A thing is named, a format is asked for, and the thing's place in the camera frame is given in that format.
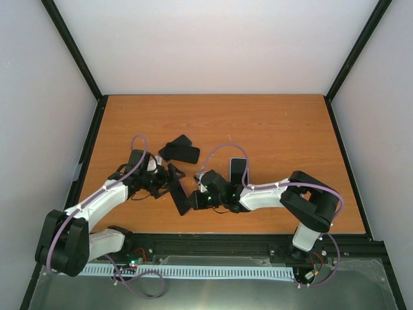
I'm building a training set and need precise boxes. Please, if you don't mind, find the light blue phone case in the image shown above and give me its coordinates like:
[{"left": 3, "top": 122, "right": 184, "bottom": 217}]
[{"left": 229, "top": 157, "right": 252, "bottom": 188}]

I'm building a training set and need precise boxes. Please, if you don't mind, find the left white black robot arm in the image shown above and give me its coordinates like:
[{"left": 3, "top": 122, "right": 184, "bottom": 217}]
[{"left": 35, "top": 149, "right": 186, "bottom": 276}]

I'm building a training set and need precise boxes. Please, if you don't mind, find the dark maroon cased phone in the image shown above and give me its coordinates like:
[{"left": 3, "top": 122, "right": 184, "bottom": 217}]
[{"left": 169, "top": 180, "right": 192, "bottom": 216}]

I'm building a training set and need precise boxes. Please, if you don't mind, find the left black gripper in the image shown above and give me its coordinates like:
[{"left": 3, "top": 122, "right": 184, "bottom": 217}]
[{"left": 140, "top": 163, "right": 186, "bottom": 199}]

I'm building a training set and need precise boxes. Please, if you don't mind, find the light blue cable duct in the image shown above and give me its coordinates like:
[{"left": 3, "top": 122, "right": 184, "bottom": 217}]
[{"left": 77, "top": 263, "right": 296, "bottom": 280}]

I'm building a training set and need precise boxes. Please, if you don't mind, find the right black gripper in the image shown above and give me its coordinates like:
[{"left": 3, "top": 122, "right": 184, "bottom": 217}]
[{"left": 185, "top": 190, "right": 225, "bottom": 211}]

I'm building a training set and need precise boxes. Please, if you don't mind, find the black phone case rear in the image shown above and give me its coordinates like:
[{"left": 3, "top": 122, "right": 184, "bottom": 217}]
[{"left": 158, "top": 134, "right": 192, "bottom": 162}]

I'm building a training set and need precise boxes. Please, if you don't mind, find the black aluminium frame rail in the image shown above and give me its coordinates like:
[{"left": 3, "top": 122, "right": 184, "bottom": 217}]
[{"left": 116, "top": 233, "right": 390, "bottom": 266}]

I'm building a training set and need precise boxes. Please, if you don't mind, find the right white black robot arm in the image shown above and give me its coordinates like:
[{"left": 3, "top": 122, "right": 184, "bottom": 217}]
[{"left": 188, "top": 170, "right": 345, "bottom": 261}]

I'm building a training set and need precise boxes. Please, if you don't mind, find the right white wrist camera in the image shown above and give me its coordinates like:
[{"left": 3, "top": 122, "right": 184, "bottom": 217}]
[{"left": 194, "top": 171, "right": 207, "bottom": 183}]

